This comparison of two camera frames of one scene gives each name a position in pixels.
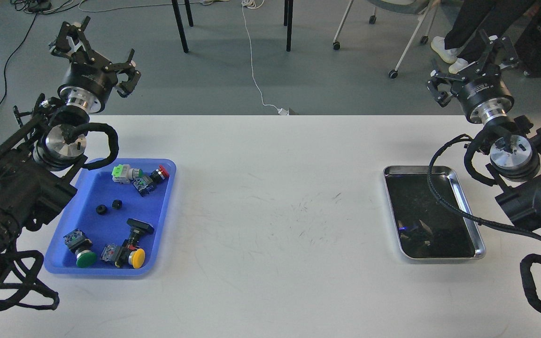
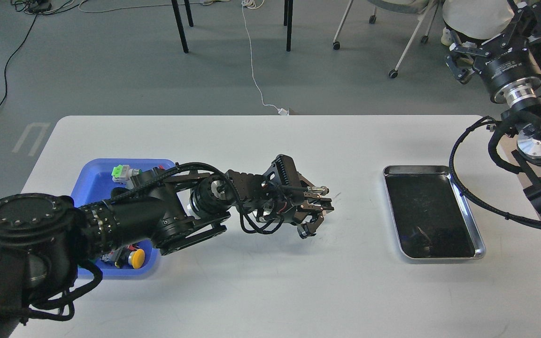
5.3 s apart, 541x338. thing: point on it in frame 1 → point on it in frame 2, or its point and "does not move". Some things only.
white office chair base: x=403 y=6 does not move
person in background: x=470 y=22 does not move
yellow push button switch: x=121 y=255 does not move
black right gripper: x=484 y=97 → x=512 y=75
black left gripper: x=88 y=85 → x=286 y=188
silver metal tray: x=427 y=228 does not move
